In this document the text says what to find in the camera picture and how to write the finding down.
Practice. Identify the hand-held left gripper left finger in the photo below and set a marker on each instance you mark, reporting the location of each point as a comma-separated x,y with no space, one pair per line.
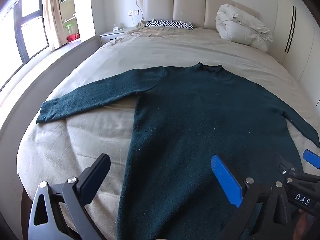
98,171

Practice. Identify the beige bed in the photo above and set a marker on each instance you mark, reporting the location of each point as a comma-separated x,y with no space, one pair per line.
140,52

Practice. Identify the dark green sweater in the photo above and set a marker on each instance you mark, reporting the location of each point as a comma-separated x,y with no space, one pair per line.
187,120

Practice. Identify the person's right hand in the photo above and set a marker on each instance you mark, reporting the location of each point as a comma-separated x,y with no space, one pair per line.
303,227

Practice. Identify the white folded duvet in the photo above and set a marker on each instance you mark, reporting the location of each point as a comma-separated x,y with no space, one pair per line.
240,27

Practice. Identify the white wall shelf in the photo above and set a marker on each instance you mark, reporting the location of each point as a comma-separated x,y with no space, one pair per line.
68,5

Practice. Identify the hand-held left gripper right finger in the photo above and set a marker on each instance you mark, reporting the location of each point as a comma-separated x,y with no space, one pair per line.
226,182

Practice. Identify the white tissue box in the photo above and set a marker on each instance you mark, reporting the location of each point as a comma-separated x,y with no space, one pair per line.
116,27

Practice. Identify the white nightstand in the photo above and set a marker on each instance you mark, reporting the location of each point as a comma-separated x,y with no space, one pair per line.
110,35

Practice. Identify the wall socket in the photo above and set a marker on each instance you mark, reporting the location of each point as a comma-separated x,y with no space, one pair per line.
133,12

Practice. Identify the beige curtain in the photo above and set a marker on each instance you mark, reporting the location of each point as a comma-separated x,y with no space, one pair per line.
52,15

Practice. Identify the black framed window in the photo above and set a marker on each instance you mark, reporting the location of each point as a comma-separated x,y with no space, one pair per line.
30,25

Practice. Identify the green stool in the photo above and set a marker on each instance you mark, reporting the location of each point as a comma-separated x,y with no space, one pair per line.
70,27

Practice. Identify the zebra print pillow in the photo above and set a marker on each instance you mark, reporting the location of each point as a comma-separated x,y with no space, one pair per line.
170,24

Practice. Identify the white wardrobe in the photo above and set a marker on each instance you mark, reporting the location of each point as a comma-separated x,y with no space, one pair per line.
295,42

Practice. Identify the beige padded headboard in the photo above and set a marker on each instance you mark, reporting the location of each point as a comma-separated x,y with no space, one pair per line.
187,7

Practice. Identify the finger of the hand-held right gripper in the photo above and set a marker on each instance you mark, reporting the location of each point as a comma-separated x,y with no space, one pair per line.
312,157
287,168

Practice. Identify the red box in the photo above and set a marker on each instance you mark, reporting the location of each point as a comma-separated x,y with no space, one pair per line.
73,37

